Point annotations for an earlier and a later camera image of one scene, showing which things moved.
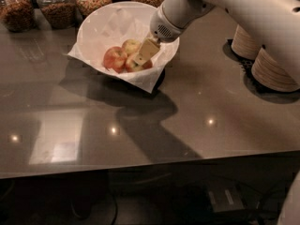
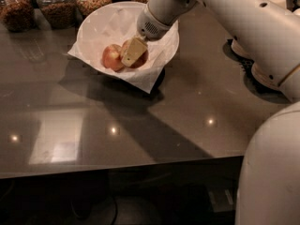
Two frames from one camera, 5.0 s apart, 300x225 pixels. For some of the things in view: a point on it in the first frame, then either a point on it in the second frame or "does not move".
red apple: [115, 58] does not move
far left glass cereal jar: [17, 9] does not move
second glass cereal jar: [57, 4] does not move
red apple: [132, 67] to [142, 60]
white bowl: [111, 24] does not move
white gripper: [161, 28] to [151, 27]
